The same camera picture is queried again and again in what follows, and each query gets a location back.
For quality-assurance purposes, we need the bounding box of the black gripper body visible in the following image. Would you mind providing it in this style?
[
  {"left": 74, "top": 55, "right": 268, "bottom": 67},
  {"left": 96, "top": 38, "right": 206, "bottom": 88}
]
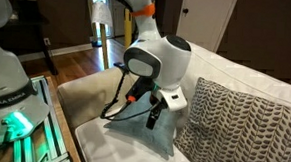
[{"left": 149, "top": 90, "right": 170, "bottom": 120}]

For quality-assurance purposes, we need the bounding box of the large blue silk pillow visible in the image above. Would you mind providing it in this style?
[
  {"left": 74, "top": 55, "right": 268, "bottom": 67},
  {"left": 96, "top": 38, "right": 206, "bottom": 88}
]
[{"left": 102, "top": 88, "right": 181, "bottom": 157}]

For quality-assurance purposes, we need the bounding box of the black remote control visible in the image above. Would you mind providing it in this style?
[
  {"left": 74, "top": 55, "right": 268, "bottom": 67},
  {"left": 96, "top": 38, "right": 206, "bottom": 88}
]
[{"left": 112, "top": 61, "right": 129, "bottom": 72}]

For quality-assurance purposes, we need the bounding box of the leaf patterned pillow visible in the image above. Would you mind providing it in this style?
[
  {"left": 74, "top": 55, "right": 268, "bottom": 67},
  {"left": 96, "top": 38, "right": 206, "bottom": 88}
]
[{"left": 173, "top": 76, "right": 291, "bottom": 162}]

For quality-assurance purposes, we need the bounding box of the white fabric sofa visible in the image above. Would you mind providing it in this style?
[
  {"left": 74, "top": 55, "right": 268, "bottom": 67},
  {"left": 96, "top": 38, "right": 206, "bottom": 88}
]
[{"left": 52, "top": 30, "right": 291, "bottom": 162}]

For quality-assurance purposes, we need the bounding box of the white door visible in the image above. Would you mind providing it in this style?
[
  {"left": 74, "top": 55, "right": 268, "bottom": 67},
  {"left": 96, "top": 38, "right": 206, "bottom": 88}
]
[{"left": 174, "top": 0, "right": 240, "bottom": 55}]

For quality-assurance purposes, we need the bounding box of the white hanging cloth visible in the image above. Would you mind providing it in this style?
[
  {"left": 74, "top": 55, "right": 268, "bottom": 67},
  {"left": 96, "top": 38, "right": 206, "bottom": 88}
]
[{"left": 89, "top": 0, "right": 115, "bottom": 27}]

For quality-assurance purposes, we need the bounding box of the dark wooden side table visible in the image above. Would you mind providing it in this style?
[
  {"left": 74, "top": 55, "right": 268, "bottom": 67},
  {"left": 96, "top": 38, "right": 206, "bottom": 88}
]
[{"left": 0, "top": 0, "right": 63, "bottom": 76}]

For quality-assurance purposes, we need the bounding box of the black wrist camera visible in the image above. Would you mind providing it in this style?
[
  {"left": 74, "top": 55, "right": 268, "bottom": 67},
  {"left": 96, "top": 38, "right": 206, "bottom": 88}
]
[{"left": 125, "top": 75, "right": 158, "bottom": 105}]

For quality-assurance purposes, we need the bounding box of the black braided cable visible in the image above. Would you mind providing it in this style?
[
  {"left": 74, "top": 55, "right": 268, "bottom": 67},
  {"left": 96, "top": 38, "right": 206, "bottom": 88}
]
[{"left": 72, "top": 0, "right": 158, "bottom": 123}]

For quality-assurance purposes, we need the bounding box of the light wooden post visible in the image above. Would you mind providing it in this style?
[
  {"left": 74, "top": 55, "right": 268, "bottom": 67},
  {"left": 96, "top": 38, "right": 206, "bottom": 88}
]
[{"left": 96, "top": 21, "right": 112, "bottom": 70}]

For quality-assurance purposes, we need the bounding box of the yellow upright post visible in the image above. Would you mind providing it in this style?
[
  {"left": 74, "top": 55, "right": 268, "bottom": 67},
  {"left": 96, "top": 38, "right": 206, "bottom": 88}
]
[{"left": 121, "top": 8, "right": 134, "bottom": 50}]

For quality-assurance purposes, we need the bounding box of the orange cable strap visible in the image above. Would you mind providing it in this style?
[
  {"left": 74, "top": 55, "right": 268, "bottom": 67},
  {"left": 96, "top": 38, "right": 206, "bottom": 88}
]
[{"left": 130, "top": 2, "right": 157, "bottom": 19}]

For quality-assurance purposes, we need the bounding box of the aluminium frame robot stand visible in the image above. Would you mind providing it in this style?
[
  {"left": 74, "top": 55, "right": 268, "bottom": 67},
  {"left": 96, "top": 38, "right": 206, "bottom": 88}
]
[{"left": 10, "top": 73, "right": 78, "bottom": 162}]

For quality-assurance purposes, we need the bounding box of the white wall outlet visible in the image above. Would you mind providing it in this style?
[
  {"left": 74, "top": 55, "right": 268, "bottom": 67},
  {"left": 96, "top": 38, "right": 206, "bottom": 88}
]
[{"left": 42, "top": 37, "right": 53, "bottom": 47}]

